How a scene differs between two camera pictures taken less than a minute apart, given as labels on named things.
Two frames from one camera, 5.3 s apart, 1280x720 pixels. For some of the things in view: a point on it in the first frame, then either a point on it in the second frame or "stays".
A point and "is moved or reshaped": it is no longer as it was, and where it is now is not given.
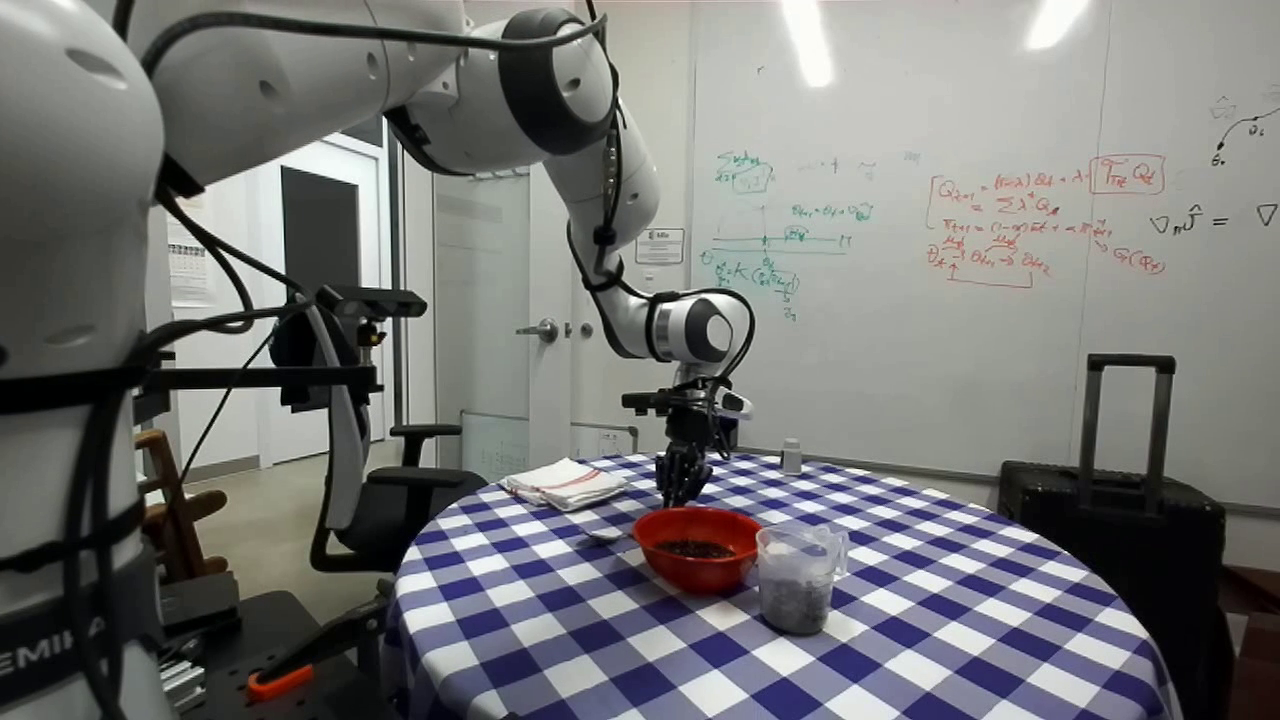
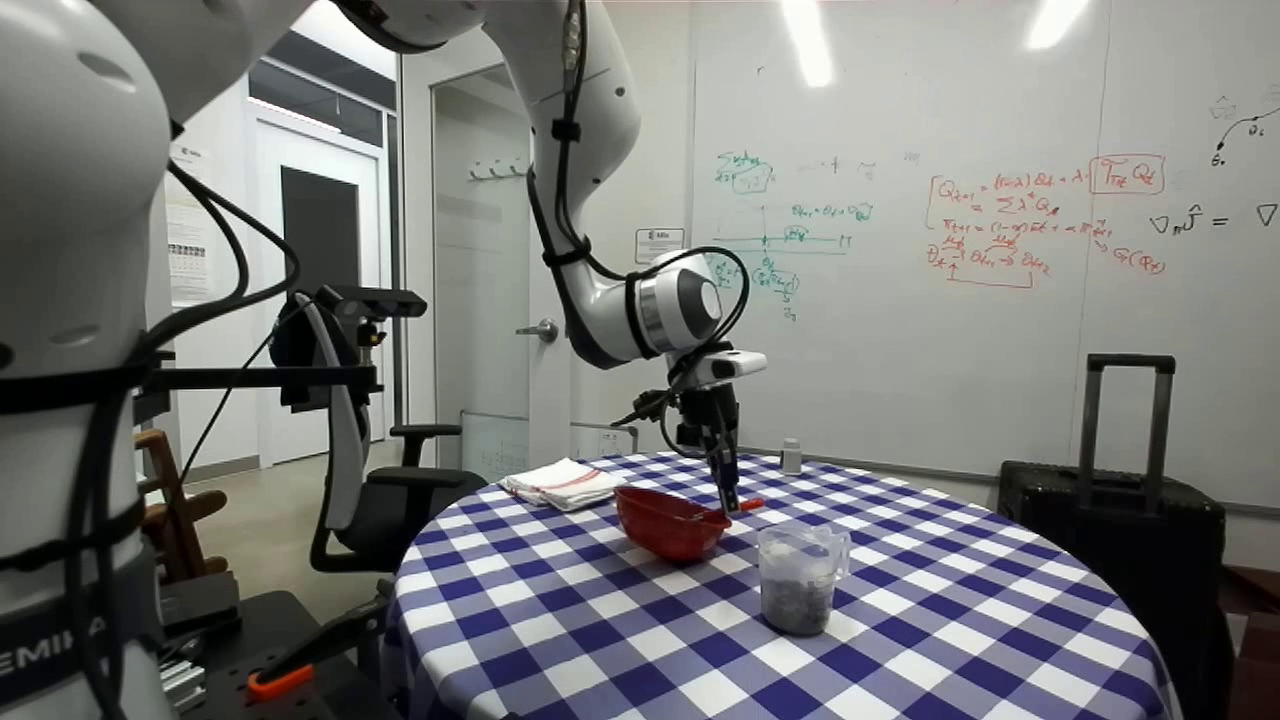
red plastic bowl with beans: x=698 y=551 is moved or reshaped
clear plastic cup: x=798 y=569 stays
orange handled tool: x=277 y=687 stays
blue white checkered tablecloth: x=961 y=601 stays
